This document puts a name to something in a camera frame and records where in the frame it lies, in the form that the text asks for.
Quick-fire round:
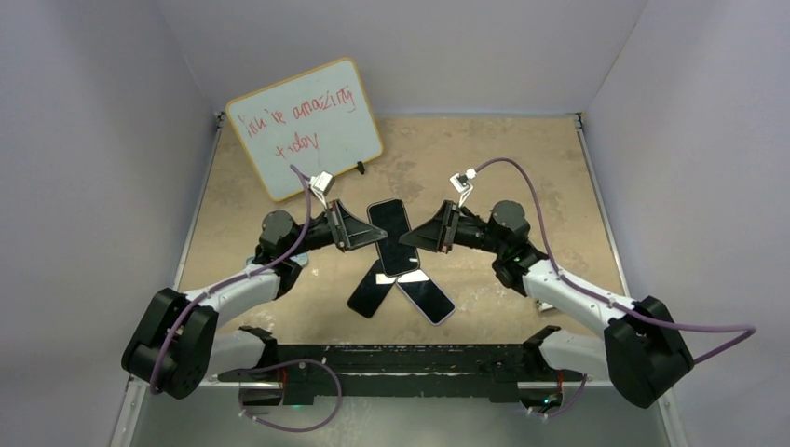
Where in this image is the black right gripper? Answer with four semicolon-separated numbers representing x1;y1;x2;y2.
401;201;506;255

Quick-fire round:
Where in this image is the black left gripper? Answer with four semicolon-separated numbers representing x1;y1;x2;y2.
286;200;387;259

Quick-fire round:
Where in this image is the black phone case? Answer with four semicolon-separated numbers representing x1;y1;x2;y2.
366;198;422;278

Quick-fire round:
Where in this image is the lavender phone case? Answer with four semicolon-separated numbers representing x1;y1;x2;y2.
394;268;458;327

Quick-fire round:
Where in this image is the light blue phone case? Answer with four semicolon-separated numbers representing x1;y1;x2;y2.
245;253;309;267

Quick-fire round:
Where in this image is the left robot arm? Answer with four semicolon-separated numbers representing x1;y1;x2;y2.
121;200;388;400

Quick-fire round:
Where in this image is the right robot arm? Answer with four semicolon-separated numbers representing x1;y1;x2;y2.
400;200;695;409

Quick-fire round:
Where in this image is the black phone with white sticker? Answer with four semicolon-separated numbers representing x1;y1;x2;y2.
347;260;396;318

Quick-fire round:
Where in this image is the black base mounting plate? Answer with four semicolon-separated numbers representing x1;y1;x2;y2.
219;344;581;405

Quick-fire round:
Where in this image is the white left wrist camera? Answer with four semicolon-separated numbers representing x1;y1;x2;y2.
308;171;335;202

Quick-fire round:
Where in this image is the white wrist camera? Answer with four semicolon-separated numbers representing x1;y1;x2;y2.
449;169;477;207
308;171;335;202

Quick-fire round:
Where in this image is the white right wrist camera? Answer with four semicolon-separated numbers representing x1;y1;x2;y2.
449;169;477;207

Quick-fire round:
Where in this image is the white board with yellow frame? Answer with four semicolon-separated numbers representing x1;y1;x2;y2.
225;58;384;202

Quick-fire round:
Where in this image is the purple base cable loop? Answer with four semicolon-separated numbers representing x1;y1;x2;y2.
238;359;343;434

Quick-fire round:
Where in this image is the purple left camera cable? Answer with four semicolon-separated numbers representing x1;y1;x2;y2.
147;164;322;396

